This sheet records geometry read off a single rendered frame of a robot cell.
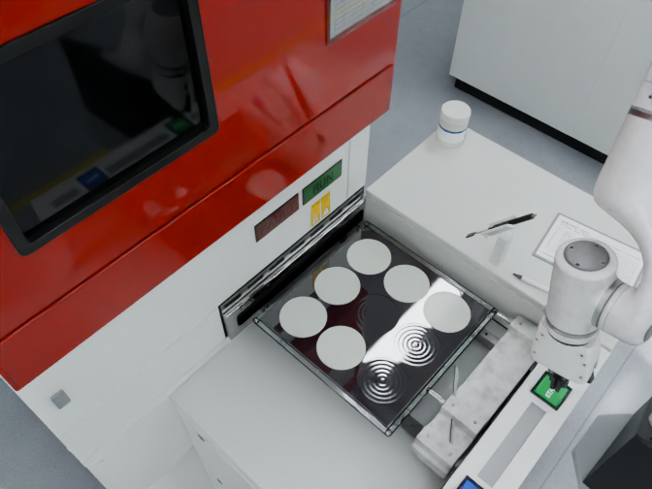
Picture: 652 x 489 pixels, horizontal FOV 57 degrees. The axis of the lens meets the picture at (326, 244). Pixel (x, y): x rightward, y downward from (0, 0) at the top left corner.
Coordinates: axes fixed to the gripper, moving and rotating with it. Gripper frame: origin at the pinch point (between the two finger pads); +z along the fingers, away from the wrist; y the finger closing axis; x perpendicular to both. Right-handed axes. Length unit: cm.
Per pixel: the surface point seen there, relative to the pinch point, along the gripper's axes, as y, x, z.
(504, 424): -3.8, -11.4, 4.2
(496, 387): -10.9, -2.0, 11.0
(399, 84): -165, 157, 70
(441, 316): -27.2, 2.8, 5.6
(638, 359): -4, 91, 103
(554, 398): 0.3, -1.1, 4.7
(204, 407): -53, -43, 8
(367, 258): -48.2, 3.8, 1.3
